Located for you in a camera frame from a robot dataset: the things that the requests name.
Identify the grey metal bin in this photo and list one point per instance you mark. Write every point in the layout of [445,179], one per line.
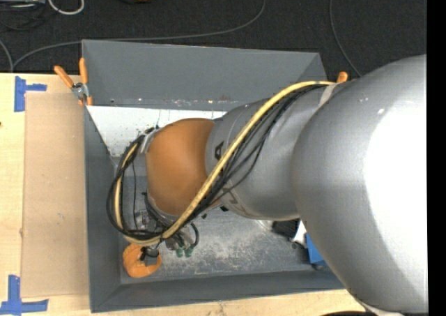
[195,74]

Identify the brown cardboard board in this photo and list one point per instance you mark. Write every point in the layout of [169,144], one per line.
[52,185]

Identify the black ribbed thing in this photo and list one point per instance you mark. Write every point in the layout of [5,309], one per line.
[284,228]

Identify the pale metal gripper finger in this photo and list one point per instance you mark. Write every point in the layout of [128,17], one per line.
[152,261]

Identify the small white thing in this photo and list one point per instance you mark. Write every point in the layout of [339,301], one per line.
[299,235]

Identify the blue box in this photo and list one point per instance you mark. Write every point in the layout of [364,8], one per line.
[314,252]

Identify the orange rounded toy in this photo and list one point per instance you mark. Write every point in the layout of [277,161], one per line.
[134,265]

